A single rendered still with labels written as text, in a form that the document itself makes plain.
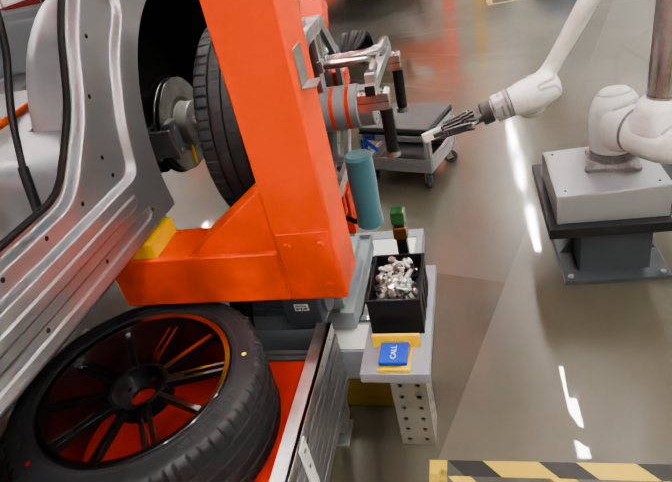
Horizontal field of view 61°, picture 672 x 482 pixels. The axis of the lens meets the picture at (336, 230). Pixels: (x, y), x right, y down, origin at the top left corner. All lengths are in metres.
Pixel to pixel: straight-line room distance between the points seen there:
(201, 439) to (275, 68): 0.82
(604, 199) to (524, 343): 0.56
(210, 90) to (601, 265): 1.57
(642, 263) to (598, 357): 0.50
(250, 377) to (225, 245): 0.36
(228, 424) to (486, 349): 1.03
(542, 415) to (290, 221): 0.98
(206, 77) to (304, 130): 0.47
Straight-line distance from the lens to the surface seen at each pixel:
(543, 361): 2.05
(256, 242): 1.51
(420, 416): 1.74
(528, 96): 1.87
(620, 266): 2.41
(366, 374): 1.43
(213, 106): 1.64
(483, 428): 1.87
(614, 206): 2.14
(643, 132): 2.03
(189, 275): 1.64
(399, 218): 1.59
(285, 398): 1.68
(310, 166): 1.33
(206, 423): 1.38
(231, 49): 1.27
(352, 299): 2.13
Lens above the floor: 1.48
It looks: 32 degrees down
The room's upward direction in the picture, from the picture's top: 13 degrees counter-clockwise
